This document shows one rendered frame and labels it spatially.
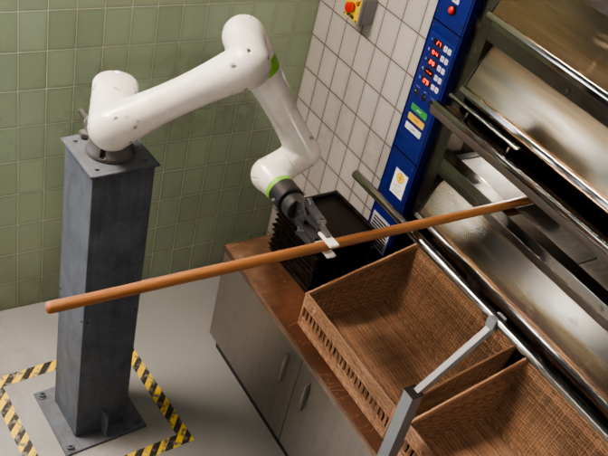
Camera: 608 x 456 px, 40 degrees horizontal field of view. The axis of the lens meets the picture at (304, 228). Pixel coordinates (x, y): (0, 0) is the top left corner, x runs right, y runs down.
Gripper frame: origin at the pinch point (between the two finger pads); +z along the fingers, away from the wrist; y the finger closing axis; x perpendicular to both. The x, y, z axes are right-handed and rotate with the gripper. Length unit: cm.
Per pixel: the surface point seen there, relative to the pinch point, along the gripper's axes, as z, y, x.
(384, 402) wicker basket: 25, 49, -19
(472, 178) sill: -17, 2, -71
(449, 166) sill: -27, 3, -69
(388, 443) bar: 40, 46, -9
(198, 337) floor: -78, 120, -14
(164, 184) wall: -120, 66, -10
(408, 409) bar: 41, 29, -9
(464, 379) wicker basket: 30, 44, -46
